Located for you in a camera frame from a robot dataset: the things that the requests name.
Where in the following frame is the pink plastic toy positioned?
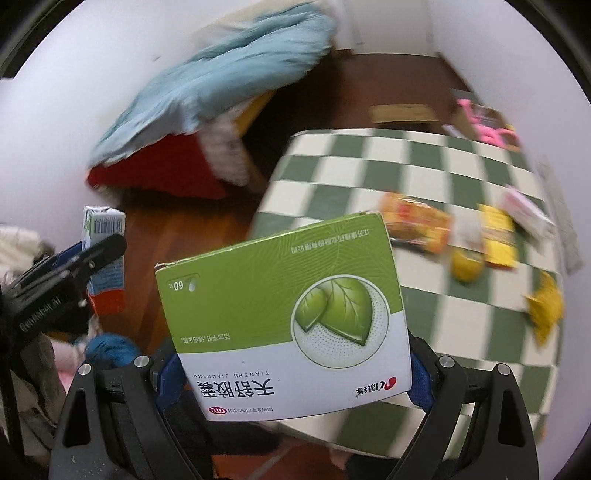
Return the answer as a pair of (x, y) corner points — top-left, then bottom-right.
(455, 98), (522, 149)

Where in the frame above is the green checkered table cloth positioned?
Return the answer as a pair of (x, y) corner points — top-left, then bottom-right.
(249, 129), (570, 459)

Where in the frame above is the green and white medicine box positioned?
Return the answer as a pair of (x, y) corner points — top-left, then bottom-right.
(154, 211), (414, 424)

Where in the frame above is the blue yarn bundle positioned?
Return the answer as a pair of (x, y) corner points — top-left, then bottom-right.
(87, 333), (143, 367)

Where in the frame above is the brown cardboard box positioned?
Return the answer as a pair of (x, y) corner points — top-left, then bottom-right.
(370, 105), (440, 126)

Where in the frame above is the white and pink packet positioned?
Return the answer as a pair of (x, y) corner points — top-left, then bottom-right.
(501, 185), (556, 241)

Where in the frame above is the yellow round fruit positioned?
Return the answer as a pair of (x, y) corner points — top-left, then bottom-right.
(450, 247), (486, 283)

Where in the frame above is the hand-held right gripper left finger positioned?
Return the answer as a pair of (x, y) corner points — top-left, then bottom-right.
(50, 353), (214, 480)

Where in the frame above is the light blue blanket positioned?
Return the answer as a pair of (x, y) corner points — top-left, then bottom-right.
(89, 6), (337, 168)

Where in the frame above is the red cushion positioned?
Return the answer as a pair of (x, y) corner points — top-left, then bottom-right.
(87, 133), (228, 200)

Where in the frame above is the yellow flat packet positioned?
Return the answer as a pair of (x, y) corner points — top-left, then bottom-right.
(477, 203), (517, 271)

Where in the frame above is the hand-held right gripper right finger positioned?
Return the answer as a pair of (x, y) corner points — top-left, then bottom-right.
(396, 338), (541, 480)

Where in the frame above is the crumpled yellow wrapper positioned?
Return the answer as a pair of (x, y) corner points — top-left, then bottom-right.
(523, 270), (566, 341)

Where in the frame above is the small white orange carton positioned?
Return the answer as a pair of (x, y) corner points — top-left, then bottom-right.
(82, 205), (127, 316)

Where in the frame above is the orange snack packet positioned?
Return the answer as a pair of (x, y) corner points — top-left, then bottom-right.
(380, 191), (452, 256)

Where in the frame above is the white fluffy cloth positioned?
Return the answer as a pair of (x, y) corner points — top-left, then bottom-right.
(0, 225), (54, 280)

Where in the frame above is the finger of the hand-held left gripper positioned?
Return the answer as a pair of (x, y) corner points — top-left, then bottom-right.
(55, 233), (128, 280)

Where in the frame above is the white striped cloth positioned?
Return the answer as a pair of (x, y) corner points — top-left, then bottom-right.
(198, 114), (251, 186)

